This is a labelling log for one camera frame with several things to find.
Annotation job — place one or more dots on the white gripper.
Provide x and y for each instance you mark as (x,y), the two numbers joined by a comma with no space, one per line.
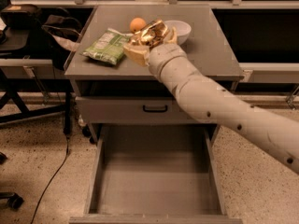
(163,57)

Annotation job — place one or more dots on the crushed orange metallic can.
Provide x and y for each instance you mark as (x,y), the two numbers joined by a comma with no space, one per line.
(152,35)

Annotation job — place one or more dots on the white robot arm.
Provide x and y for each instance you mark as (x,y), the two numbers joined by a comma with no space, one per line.
(203,99)

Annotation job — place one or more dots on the grey drawer cabinet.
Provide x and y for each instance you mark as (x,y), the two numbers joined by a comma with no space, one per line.
(206,47)

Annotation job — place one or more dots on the closed grey top drawer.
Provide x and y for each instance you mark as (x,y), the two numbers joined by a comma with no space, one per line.
(128,110)

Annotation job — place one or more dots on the open grey middle drawer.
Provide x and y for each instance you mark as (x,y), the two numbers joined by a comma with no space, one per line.
(158,174)

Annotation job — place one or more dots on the orange fruit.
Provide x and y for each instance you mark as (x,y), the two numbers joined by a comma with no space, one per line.
(137,24)

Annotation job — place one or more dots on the white ceramic bowl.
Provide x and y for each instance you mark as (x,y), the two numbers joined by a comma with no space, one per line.
(183,30)

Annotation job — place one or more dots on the green chip bag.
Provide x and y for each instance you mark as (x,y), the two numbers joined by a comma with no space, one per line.
(108,48)

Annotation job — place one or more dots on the black case on table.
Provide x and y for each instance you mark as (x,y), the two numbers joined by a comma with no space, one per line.
(25,16)

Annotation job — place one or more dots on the black chair caster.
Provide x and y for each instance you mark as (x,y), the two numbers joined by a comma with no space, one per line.
(14,201)

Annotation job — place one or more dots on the black drawer handle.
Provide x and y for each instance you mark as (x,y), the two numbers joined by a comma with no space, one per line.
(155,109)

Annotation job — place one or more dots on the dark bag with strap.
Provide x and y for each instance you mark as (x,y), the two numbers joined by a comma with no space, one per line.
(63,34)

